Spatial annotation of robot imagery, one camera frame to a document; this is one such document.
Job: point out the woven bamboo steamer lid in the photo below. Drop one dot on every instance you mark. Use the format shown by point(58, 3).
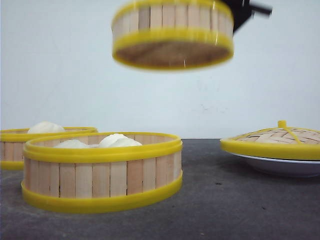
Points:
point(281, 142)

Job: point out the white plate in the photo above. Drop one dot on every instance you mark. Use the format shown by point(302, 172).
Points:
point(283, 167)

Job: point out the white bun back left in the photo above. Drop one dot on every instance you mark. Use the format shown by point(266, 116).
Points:
point(45, 127)

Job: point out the bamboo steamer basket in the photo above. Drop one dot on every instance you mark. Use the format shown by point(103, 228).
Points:
point(100, 180)
point(12, 142)
point(173, 34)

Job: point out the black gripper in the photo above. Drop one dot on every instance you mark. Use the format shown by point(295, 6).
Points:
point(242, 10)

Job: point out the white bun front left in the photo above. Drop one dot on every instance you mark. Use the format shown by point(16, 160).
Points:
point(72, 144)

